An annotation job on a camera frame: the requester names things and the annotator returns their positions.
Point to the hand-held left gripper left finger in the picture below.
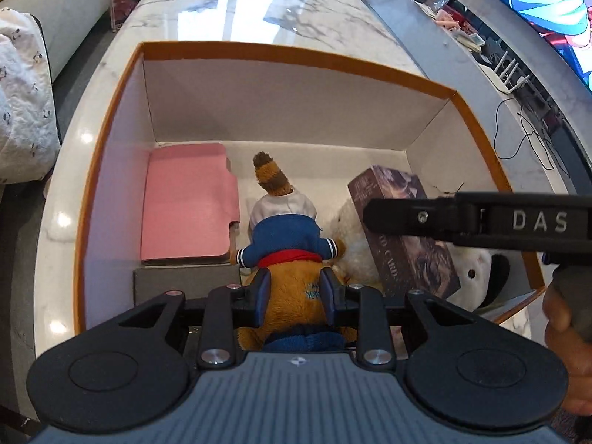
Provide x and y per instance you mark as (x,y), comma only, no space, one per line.
(261,296)

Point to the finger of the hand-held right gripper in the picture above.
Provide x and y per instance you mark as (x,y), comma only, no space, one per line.
(416,217)

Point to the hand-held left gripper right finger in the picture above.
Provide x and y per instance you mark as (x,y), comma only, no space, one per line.
(330,296)

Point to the dark purple card box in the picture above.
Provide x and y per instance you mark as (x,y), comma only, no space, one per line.
(407,263)

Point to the black and white panda plush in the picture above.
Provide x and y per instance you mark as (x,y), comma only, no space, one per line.
(356,240)

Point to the brown plush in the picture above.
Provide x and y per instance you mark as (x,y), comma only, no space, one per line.
(286,236)

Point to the dark grey box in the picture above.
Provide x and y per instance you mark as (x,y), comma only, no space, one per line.
(185,282)

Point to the pink notebook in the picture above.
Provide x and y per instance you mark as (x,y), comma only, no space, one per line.
(189,203)

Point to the orange cardboard box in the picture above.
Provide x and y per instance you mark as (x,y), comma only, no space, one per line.
(286,101)

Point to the person's right hand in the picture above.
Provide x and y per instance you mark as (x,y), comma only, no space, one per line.
(569,370)

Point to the white router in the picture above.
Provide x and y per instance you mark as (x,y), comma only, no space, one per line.
(504,83)

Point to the white marble television console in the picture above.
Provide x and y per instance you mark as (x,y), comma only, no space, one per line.
(462,78)

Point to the small white device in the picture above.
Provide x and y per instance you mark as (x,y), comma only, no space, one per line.
(469,41)

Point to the small pink item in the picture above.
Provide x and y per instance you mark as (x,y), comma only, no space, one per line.
(447,19)

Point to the large television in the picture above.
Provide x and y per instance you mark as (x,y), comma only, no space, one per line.
(555,4)

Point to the white printed blanket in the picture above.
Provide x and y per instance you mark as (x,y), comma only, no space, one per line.
(23,101)

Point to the grey sofa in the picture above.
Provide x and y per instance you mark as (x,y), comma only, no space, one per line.
(69,14)

